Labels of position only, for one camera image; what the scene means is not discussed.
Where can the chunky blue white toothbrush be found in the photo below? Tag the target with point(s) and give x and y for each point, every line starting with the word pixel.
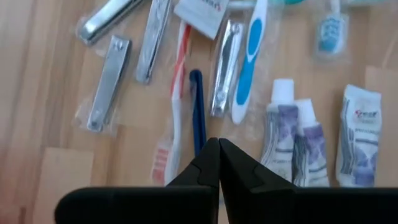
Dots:
pixel 248 68

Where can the toothbrush with blue striped grip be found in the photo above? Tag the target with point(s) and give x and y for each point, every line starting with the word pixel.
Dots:
pixel 331 34

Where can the red white toothbrush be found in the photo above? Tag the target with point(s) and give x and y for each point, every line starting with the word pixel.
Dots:
pixel 178 93

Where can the silver nail clipper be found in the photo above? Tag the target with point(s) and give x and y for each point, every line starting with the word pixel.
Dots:
pixel 107 84
pixel 225 68
pixel 152 40
pixel 102 20

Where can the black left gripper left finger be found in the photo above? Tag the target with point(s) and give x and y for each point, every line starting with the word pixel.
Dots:
pixel 140 205

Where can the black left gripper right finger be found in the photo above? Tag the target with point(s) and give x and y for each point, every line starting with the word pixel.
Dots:
pixel 280 205

